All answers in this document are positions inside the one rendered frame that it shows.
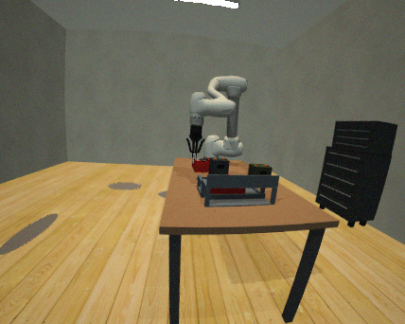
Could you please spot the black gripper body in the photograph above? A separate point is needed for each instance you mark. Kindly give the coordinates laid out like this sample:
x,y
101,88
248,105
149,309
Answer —
x,y
195,131

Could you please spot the grey metal shelf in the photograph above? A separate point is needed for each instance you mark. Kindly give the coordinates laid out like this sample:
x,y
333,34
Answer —
x,y
252,183

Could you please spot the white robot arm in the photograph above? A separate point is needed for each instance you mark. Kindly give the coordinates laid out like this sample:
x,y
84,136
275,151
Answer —
x,y
219,106

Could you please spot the dark green case with orange latches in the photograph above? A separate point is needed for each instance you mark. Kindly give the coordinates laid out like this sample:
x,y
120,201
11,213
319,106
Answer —
x,y
259,169

